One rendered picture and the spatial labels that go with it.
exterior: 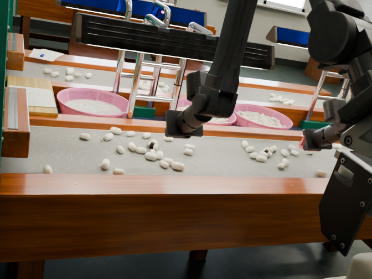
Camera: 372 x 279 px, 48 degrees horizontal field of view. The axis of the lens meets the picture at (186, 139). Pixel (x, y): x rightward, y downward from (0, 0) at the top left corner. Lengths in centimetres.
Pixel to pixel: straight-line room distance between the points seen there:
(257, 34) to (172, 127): 623
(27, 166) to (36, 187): 14
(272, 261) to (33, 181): 153
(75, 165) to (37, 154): 11
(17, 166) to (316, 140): 88
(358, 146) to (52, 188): 66
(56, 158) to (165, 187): 31
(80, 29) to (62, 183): 40
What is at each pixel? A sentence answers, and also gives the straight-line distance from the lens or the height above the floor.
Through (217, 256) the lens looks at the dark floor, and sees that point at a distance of 217.
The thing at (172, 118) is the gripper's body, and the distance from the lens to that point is 106.
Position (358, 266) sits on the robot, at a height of 88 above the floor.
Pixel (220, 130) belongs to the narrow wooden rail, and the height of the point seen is 76.
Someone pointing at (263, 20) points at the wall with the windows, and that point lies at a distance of 723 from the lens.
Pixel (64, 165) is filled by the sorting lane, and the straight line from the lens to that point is 114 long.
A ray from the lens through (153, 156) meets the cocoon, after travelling 123.
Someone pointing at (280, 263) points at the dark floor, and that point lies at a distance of 229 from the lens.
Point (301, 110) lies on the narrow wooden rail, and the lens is 211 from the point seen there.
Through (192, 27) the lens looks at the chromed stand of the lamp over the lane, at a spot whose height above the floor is 111.
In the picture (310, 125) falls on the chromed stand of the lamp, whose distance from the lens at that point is 215.
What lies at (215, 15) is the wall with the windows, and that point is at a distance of 682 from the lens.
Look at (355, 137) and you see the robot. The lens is 63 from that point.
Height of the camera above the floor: 130
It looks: 23 degrees down
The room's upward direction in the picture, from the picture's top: 14 degrees clockwise
